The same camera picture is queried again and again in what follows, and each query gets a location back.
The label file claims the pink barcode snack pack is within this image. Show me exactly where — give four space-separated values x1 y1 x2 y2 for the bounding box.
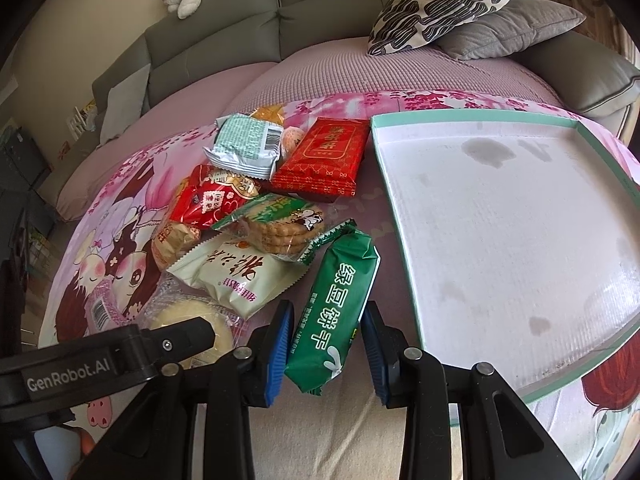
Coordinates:
85 278 131 335

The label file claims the clear bag white pastry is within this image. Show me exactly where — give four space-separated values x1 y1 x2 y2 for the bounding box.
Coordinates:
136 273 246 371

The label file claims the cream calligraphy snack pack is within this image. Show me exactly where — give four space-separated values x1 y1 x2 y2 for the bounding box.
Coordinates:
167 233 308 320

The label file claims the dark green biscuit pack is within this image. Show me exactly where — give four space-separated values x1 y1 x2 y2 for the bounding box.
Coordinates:
285 219 381 396

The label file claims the red nice snack pack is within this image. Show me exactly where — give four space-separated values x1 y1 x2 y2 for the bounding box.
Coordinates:
169 164 260 230

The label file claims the light green foil pack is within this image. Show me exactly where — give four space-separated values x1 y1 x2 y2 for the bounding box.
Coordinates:
204 114 284 181

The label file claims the red patterned flat pack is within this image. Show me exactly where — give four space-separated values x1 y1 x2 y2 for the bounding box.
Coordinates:
270 117 370 200

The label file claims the beige brown snack pack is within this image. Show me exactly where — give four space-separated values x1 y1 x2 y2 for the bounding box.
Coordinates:
151 178 201 271

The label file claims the teal white cardboard tray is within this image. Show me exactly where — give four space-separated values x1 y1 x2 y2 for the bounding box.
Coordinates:
371 110 639 401

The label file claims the clear green biscuit pack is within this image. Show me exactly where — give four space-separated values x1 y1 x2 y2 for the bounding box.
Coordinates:
212 193 357 266

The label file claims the light grey cushion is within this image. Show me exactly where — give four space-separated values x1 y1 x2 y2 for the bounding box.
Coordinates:
100 64 151 145

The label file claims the jelly cup pink lid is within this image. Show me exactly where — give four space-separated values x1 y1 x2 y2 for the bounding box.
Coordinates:
281 127 306 160

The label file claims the yellow orange snack pack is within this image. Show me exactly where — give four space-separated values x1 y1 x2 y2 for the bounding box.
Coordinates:
250 104 284 126

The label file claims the pink textured sofa cover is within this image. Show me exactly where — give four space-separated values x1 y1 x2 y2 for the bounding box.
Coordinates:
55 38 561 221

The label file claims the black white patterned pillow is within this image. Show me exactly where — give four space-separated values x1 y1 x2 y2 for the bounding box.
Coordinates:
368 0 510 56

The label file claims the grey green sofa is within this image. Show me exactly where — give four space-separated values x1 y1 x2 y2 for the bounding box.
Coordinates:
38 0 639 210

